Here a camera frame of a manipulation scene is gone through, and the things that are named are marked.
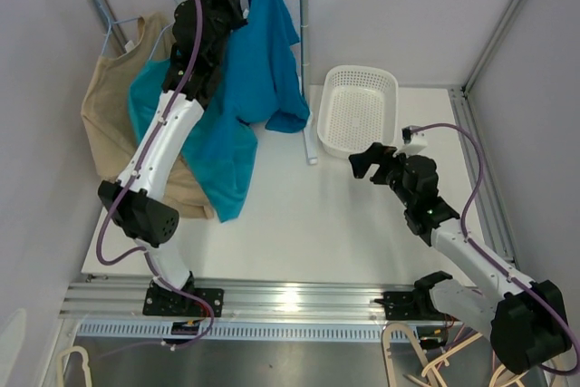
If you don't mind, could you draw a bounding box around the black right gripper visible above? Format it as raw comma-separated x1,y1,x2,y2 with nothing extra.
347,143,417,209

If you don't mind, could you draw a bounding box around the dark blue t shirt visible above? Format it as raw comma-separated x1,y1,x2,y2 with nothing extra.
201,0,310,133

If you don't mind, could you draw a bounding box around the teal t shirt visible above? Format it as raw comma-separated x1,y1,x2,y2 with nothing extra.
128,59,260,222

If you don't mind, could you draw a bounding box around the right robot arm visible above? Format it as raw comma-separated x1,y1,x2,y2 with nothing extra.
348,143,579,374

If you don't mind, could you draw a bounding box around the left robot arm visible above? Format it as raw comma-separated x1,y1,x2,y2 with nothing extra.
98,0,247,318

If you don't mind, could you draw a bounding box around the beige hanger bottom left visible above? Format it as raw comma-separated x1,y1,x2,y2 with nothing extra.
54,345,94,387

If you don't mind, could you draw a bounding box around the white perforated plastic basket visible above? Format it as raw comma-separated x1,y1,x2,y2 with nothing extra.
317,65,399,160

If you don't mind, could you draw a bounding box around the beige tank top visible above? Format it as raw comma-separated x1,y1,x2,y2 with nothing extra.
81,12,214,219

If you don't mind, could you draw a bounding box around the beige wooden hangers pile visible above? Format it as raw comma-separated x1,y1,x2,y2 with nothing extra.
381,323,529,387

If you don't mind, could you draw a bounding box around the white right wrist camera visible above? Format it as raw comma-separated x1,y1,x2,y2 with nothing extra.
393,126,428,156

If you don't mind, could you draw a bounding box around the aluminium corner frame post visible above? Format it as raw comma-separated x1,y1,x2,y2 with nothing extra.
462,0,527,95

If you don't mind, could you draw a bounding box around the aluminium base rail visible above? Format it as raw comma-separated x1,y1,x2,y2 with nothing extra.
58,274,499,343

